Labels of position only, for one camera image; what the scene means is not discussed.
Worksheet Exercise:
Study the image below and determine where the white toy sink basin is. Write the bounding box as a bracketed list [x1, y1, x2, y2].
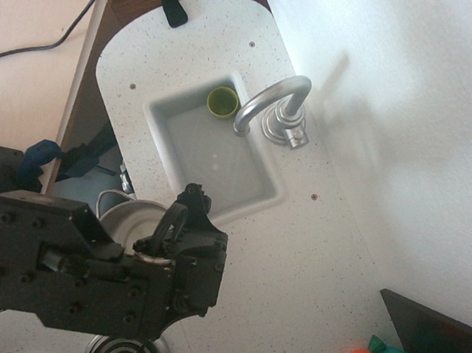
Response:
[144, 72, 286, 223]

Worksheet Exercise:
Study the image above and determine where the silver toy faucet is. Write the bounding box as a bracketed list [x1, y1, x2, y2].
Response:
[233, 75, 312, 150]

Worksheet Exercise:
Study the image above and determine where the dark wooden board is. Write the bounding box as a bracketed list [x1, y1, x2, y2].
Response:
[380, 289, 472, 353]

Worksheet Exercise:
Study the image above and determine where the black cable on floor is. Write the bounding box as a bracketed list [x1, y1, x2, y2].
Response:
[0, 0, 114, 59]

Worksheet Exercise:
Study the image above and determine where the green plastic cup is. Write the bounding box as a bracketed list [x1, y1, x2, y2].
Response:
[206, 86, 241, 119]

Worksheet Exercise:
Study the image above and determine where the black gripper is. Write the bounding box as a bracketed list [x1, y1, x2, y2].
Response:
[133, 183, 229, 340]

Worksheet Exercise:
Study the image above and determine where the silver metal pot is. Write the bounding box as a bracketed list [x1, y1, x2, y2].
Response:
[95, 189, 174, 272]

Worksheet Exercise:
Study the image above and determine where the black clamp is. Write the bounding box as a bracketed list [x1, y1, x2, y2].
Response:
[160, 0, 188, 29]

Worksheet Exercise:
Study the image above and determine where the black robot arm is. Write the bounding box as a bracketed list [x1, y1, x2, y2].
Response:
[0, 141, 228, 341]

